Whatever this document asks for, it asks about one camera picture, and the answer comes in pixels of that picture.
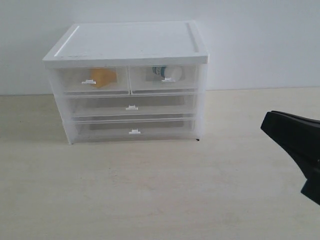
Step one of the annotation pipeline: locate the blue white glue stick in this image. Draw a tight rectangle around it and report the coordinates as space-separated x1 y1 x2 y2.
152 66 183 83

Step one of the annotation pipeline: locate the yellow cheese wedge block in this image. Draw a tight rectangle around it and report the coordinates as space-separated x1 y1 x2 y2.
90 68 117 88

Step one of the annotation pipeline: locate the clear bottom wide drawer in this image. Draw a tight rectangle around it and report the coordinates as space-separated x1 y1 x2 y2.
75 117 195 139

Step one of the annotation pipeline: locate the clear wide drawer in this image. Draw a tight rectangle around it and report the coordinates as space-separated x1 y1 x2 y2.
75 117 195 139
67 94 197 118

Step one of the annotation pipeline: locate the white plastic drawer cabinet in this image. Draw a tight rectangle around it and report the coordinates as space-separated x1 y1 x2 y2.
43 20 209 144

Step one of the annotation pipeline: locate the clear middle wide drawer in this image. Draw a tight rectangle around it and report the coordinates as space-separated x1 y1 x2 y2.
67 94 197 118

